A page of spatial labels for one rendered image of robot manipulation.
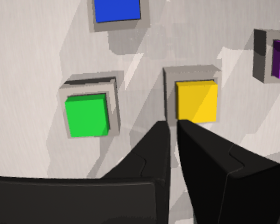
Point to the yellow button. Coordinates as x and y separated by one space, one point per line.
192 92

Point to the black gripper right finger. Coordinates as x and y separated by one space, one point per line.
227 184

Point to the green button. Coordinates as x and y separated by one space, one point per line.
90 108

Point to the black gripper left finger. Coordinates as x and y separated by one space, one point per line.
136 191

